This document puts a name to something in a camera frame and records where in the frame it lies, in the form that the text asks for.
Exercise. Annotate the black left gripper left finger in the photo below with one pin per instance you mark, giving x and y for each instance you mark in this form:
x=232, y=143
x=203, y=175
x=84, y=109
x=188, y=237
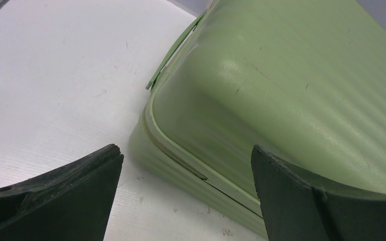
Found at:
x=72, y=202

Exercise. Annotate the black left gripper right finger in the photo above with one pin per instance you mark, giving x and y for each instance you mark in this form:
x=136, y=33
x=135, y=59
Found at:
x=297, y=204

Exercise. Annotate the green suitcase with blue lining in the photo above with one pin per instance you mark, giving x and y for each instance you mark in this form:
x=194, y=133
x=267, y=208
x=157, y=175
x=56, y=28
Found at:
x=305, y=80

